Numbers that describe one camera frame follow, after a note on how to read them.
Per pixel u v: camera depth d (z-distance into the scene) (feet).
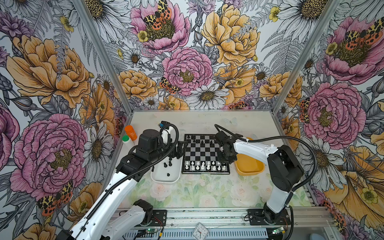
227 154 2.55
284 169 1.57
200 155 3.16
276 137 1.74
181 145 2.02
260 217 2.35
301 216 2.57
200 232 2.26
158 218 2.44
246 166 3.09
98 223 1.27
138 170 1.43
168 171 2.93
